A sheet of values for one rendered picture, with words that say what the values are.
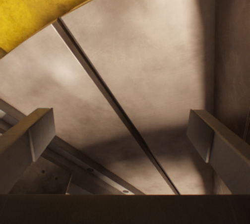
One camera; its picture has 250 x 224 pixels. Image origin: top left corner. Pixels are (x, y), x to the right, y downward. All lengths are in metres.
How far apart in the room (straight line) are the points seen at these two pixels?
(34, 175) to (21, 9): 0.79
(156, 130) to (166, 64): 0.36
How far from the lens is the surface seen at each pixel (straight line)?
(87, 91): 0.76
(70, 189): 1.26
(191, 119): 0.16
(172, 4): 0.58
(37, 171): 0.95
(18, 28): 1.14
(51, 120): 0.16
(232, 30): 0.48
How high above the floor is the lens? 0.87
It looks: 49 degrees down
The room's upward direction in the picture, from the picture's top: 171 degrees counter-clockwise
